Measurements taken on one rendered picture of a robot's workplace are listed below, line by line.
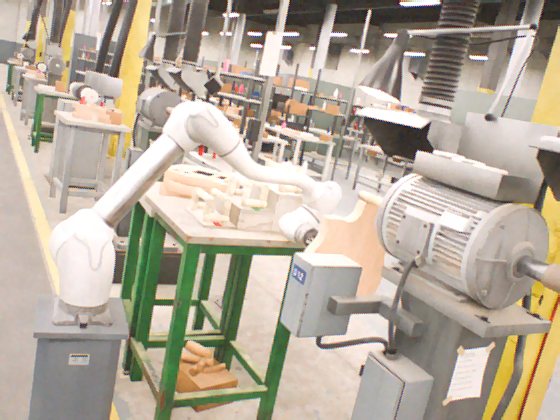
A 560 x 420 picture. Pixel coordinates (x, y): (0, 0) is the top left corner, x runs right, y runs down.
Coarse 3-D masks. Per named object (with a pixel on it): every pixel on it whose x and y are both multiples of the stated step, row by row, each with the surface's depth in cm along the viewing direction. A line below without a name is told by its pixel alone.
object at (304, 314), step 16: (304, 256) 139; (320, 256) 142; (336, 256) 145; (304, 272) 136; (320, 272) 135; (336, 272) 137; (352, 272) 140; (288, 288) 142; (304, 288) 136; (320, 288) 136; (336, 288) 139; (352, 288) 142; (288, 304) 142; (304, 304) 136; (320, 304) 138; (288, 320) 141; (304, 320) 137; (320, 320) 139; (336, 320) 142; (304, 336) 138; (320, 336) 141; (384, 352) 136
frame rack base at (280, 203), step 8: (272, 184) 249; (256, 192) 248; (272, 192) 234; (280, 192) 233; (272, 200) 233; (280, 200) 231; (288, 200) 232; (296, 200) 234; (272, 208) 233; (280, 208) 232; (288, 208) 233; (296, 208) 235; (280, 216) 233; (272, 224) 232; (280, 232) 235
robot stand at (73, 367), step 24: (48, 312) 170; (120, 312) 180; (48, 336) 158; (72, 336) 161; (96, 336) 163; (120, 336) 166; (48, 360) 161; (72, 360) 164; (96, 360) 167; (48, 384) 163; (72, 384) 166; (96, 384) 169; (48, 408) 165; (72, 408) 168; (96, 408) 171
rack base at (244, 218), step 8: (216, 200) 247; (232, 200) 236; (240, 200) 239; (216, 208) 246; (232, 208) 230; (240, 208) 224; (248, 208) 227; (232, 216) 230; (240, 216) 224; (248, 216) 226; (256, 216) 228; (264, 216) 229; (272, 216) 231; (240, 224) 225; (248, 224) 227; (256, 224) 229; (264, 224) 230
